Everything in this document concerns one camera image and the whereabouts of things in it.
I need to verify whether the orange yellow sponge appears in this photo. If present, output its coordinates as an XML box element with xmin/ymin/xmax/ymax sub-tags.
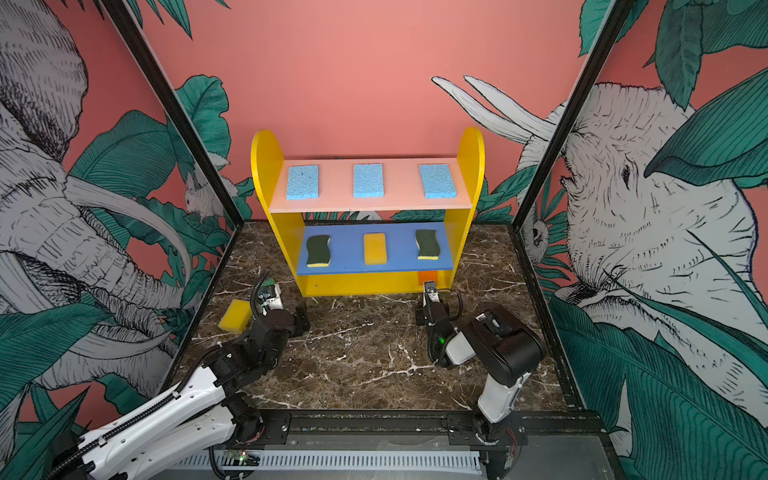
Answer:
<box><xmin>418</xmin><ymin>271</ymin><xmax>439</xmax><ymax>284</ymax></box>

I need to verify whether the dark green sponge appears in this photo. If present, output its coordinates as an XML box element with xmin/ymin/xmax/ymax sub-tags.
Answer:
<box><xmin>306</xmin><ymin>235</ymin><xmax>331</xmax><ymax>268</ymax></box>
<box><xmin>415</xmin><ymin>229</ymin><xmax>441</xmax><ymax>260</ymax></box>

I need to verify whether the blue sponge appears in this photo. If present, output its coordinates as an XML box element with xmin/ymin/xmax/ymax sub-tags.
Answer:
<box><xmin>419</xmin><ymin>164</ymin><xmax>457</xmax><ymax>199</ymax></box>
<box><xmin>353</xmin><ymin>164</ymin><xmax>384</xmax><ymax>198</ymax></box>
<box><xmin>286</xmin><ymin>165</ymin><xmax>319</xmax><ymax>201</ymax></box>

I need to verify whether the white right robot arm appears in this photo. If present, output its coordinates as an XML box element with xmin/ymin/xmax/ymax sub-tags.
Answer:
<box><xmin>416</xmin><ymin>292</ymin><xmax>546</xmax><ymax>425</ymax></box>

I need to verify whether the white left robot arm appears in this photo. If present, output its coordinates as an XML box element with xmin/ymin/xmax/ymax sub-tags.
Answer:
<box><xmin>45</xmin><ymin>305</ymin><xmax>311</xmax><ymax>479</ymax></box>

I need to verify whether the yellow pink blue shelf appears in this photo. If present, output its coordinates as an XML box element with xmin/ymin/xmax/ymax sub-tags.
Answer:
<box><xmin>250</xmin><ymin>127</ymin><xmax>485</xmax><ymax>297</ymax></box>

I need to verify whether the white vent strip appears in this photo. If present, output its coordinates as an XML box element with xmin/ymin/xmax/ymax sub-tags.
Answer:
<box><xmin>173</xmin><ymin>450</ymin><xmax>485</xmax><ymax>475</ymax></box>

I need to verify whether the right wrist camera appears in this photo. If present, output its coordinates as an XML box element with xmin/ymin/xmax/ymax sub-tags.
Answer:
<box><xmin>423</xmin><ymin>281</ymin><xmax>440</xmax><ymax>305</ymax></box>

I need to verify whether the black left frame post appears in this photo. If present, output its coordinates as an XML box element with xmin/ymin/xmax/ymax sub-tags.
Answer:
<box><xmin>100</xmin><ymin>0</ymin><xmax>245</xmax><ymax>228</ymax></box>

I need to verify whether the black frame post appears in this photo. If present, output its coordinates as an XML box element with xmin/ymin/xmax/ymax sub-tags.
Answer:
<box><xmin>100</xmin><ymin>0</ymin><xmax>245</xmax><ymax>228</ymax></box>
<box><xmin>512</xmin><ymin>0</ymin><xmax>635</xmax><ymax>231</ymax></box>

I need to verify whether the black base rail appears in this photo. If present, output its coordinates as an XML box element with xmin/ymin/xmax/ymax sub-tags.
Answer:
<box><xmin>148</xmin><ymin>409</ymin><xmax>625</xmax><ymax>479</ymax></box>

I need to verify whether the black right frame post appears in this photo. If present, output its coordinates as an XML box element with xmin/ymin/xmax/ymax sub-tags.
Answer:
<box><xmin>512</xmin><ymin>0</ymin><xmax>635</xmax><ymax>231</ymax></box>

